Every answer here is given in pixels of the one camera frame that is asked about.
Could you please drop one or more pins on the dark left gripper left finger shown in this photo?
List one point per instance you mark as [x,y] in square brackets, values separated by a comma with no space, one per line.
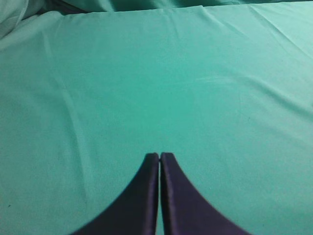
[134,211]

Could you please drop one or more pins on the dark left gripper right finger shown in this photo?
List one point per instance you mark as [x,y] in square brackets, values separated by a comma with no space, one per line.
[184,210]

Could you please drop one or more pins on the green table cloth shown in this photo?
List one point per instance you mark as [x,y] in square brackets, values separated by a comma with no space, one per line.
[228,89]

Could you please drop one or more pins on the green backdrop curtain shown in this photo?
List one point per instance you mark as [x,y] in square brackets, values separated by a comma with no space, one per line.
[12,12]

